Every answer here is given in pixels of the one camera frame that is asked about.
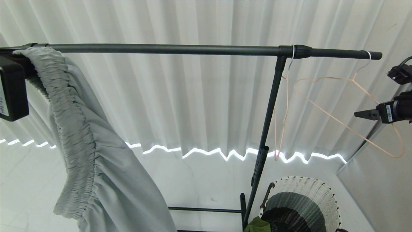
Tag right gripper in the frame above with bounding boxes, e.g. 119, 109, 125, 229
378, 91, 412, 124

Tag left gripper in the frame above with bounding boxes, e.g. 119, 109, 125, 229
0, 55, 30, 122

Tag pink clothes hanger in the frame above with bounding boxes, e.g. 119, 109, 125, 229
274, 45, 296, 161
293, 52, 405, 159

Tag pale grey shorts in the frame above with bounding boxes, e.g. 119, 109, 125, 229
13, 47, 178, 232

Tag white laundry basket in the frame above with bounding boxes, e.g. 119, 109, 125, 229
259, 176, 350, 232

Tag black clothes rack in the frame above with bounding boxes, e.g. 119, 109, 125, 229
0, 43, 383, 232

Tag green garment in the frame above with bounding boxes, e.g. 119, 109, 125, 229
244, 217, 271, 232

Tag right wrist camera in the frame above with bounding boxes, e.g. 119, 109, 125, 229
387, 56, 412, 85

